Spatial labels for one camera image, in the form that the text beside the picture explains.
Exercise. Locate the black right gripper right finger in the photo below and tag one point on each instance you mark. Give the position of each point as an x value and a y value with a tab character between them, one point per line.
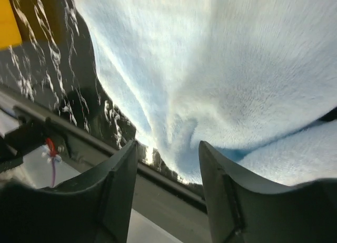
245	207

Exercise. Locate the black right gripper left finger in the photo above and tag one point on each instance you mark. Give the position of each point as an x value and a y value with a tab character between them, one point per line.
95	206

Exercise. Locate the light blue towel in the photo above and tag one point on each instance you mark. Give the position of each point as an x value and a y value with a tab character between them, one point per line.
251	77

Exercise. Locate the yellow plastic tray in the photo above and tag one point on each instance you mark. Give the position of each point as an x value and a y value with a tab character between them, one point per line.
31	21

